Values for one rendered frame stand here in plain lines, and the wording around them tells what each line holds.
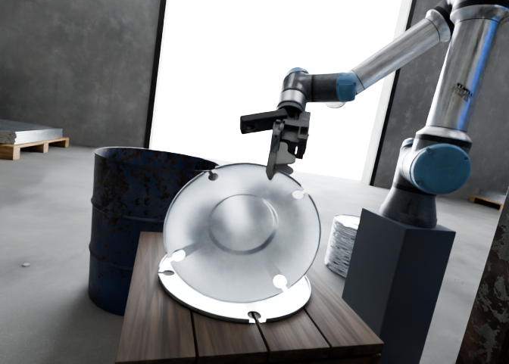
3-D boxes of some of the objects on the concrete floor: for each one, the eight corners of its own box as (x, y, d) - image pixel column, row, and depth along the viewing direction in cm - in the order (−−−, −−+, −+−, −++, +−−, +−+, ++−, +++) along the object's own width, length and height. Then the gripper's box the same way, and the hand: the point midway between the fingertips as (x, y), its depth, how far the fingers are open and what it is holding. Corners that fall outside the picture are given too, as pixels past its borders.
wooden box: (124, 359, 77) (139, 231, 72) (263, 350, 88) (285, 238, 83) (86, 598, 39) (113, 362, 34) (338, 527, 51) (385, 343, 46)
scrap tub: (101, 255, 127) (113, 143, 120) (201, 262, 136) (217, 158, 129) (58, 319, 87) (71, 156, 80) (204, 323, 96) (228, 177, 89)
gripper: (313, 101, 71) (304, 172, 58) (307, 129, 78) (297, 197, 66) (277, 96, 72) (260, 164, 59) (274, 124, 79) (258, 190, 67)
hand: (266, 174), depth 64 cm, fingers closed
